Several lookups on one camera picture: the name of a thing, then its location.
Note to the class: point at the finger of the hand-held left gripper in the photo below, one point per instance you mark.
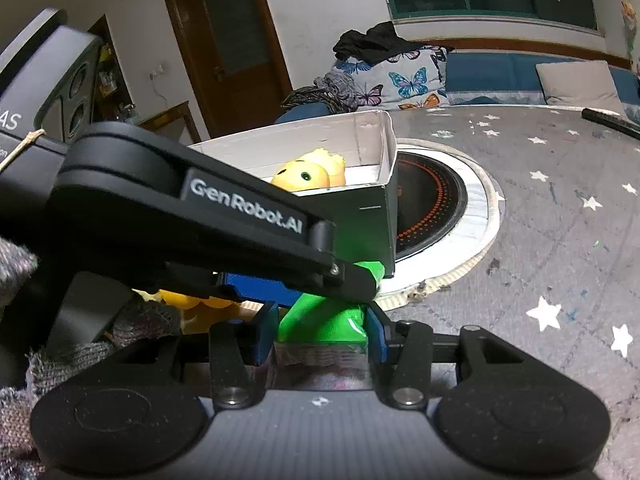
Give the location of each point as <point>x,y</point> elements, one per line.
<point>255,290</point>

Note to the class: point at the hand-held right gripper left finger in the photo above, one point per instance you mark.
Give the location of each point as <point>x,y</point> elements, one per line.
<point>265,335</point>

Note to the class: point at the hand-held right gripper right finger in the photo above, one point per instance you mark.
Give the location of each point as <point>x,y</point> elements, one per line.
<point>378,335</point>

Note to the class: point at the green plastic toy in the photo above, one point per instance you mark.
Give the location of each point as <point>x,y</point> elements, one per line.
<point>325,325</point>

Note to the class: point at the yellow plastic toy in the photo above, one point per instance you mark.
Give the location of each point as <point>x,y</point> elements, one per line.
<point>305,175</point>
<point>200,312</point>

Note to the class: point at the white cardboard box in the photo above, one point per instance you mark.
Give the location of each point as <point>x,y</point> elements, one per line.
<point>367,220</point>

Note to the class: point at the person's left hand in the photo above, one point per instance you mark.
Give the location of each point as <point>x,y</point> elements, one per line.
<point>145,322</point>

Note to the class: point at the cluttered wooden shelf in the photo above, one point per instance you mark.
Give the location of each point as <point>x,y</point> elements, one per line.
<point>107,75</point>

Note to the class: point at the round black induction hob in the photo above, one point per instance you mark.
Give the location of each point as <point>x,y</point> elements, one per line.
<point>430,200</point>

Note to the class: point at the brown wooden door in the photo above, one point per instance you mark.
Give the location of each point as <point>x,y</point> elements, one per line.
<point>225,35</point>

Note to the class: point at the grey star-printed tablecloth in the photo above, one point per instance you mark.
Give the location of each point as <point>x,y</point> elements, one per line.
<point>550,260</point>

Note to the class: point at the grey knitted cloth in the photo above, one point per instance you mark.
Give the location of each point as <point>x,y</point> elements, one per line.
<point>325,90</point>

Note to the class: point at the butterfly-print cushion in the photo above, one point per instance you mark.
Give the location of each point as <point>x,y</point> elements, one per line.
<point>400,82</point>

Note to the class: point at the black clothes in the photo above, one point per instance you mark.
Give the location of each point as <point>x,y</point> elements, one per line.
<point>372,42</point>

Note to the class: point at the blue sofa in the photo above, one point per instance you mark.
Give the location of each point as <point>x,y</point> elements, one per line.
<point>490,75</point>

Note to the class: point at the black remote control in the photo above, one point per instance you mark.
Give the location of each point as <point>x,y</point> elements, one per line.
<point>612,121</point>

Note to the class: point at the grey pillow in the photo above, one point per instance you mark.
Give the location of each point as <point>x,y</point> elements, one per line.
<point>580,82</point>

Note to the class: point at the white wall socket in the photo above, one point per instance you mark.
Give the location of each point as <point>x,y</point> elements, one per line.
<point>157,71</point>

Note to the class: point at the wall poster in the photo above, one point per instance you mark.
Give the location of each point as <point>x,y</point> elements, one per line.
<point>629,27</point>

